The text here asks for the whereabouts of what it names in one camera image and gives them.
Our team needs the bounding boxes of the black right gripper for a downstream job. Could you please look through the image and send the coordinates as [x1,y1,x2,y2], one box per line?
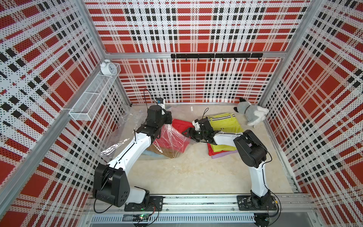
[181,127,206,143]

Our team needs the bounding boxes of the red trousers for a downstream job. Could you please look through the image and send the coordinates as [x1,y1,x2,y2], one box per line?
[207,144,228,156]
[153,119,196,154]

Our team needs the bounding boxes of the purple trousers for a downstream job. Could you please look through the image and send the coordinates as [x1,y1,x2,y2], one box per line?
[211,150,238,159]

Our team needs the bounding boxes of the lime green trousers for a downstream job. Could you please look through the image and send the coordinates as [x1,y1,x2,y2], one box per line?
[207,113,244,151]

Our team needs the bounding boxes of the clear plastic vacuum bag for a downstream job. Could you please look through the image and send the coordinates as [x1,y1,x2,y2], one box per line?
[100,107,196,161]

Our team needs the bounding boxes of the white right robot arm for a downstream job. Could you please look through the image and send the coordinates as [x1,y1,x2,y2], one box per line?
[182,118,273,210]

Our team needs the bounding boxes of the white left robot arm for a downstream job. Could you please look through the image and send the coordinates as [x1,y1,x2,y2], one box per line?
[93,104,172,210]

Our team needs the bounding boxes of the brown folded trousers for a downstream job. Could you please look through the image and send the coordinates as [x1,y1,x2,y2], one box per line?
[146,144,180,159]

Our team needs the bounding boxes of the light blue folded garment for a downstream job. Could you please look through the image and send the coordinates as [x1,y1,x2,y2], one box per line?
[142,150,162,157]

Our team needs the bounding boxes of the grey white plush toy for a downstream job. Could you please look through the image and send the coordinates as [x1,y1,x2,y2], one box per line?
[233,97,269,128]

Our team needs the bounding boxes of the white alarm clock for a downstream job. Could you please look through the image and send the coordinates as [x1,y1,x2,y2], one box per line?
[100,59,117,76]

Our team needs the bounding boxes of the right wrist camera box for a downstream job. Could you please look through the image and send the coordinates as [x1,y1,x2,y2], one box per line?
[192,119,201,131]

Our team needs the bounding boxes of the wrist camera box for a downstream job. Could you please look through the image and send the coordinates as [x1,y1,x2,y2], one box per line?
[156,97,165,109]
[192,119,201,131]

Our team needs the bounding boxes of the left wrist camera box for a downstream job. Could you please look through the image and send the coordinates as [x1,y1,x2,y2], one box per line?
[156,97,165,109]

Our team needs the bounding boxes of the white wire wall shelf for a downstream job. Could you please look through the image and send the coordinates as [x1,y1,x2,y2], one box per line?
[70,63,121,121]

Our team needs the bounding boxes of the black wall hook rail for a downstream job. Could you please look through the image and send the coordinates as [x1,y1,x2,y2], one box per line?
[171,53,263,60]

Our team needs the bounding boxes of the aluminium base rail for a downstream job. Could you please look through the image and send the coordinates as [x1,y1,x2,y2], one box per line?
[78,193,324,227]

